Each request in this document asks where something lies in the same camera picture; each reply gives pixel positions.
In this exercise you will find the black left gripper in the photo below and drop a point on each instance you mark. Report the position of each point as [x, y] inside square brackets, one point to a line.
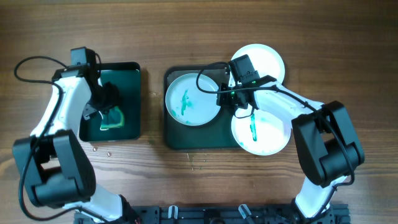
[101, 104]

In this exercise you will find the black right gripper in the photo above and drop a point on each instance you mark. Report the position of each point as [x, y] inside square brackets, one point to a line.
[226, 96]

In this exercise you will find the green yellow sponge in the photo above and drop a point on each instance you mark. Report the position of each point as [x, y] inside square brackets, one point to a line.
[114, 118]

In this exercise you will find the white plate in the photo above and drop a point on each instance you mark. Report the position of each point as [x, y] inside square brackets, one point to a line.
[260, 132]
[264, 59]
[190, 100]

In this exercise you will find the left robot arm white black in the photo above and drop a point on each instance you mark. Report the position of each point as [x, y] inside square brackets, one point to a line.
[56, 175]

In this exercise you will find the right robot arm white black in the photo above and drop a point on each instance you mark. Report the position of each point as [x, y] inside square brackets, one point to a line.
[328, 147]

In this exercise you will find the black water tray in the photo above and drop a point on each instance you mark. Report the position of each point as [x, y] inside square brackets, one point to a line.
[127, 77]

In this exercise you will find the dark grey serving tray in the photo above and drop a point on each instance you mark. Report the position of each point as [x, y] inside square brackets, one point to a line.
[215, 134]

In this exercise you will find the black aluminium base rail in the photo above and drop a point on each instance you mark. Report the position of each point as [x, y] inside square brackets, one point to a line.
[267, 214]

